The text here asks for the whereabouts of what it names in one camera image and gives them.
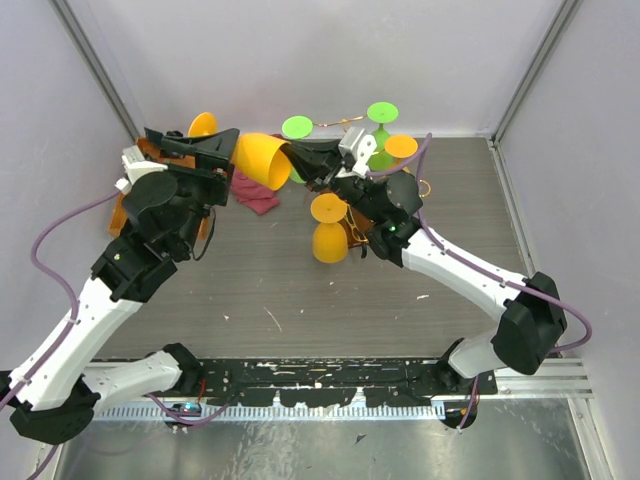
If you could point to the gold wire wine glass rack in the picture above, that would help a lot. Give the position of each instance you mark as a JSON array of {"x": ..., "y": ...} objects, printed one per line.
[{"x": 360, "y": 220}]

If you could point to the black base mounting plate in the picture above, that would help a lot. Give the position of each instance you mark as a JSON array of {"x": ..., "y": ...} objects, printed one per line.
[{"x": 317, "y": 382}]

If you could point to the orange plastic wine glass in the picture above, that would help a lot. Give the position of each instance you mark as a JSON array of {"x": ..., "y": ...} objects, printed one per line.
[{"x": 329, "y": 240}]

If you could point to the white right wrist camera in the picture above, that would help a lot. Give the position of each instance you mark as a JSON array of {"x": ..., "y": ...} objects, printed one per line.
[{"x": 356, "y": 148}]

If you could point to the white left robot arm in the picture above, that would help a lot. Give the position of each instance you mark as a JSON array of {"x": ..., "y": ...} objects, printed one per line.
[{"x": 52, "y": 396}]

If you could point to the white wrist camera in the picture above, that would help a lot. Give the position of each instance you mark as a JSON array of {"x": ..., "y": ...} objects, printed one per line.
[
  {"x": 135, "y": 167},
  {"x": 356, "y": 148}
]

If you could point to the dark folded cloth item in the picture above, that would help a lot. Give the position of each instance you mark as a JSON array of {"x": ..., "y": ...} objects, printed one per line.
[{"x": 156, "y": 137}]

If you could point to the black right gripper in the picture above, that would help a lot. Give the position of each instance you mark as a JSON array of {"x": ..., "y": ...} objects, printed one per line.
[{"x": 315, "y": 162}]

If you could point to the green plastic wine glass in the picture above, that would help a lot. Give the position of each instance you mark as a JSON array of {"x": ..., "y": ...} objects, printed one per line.
[
  {"x": 381, "y": 113},
  {"x": 297, "y": 127}
]

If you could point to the maroon cloth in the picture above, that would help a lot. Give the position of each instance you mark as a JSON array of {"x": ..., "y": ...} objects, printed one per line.
[{"x": 253, "y": 195}]

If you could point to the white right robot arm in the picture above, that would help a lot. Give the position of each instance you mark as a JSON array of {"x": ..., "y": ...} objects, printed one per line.
[{"x": 529, "y": 318}]

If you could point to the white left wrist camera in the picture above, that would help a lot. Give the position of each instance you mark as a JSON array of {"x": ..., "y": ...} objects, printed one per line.
[{"x": 135, "y": 167}]

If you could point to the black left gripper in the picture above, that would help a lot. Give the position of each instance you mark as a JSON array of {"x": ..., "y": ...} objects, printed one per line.
[{"x": 211, "y": 167}]

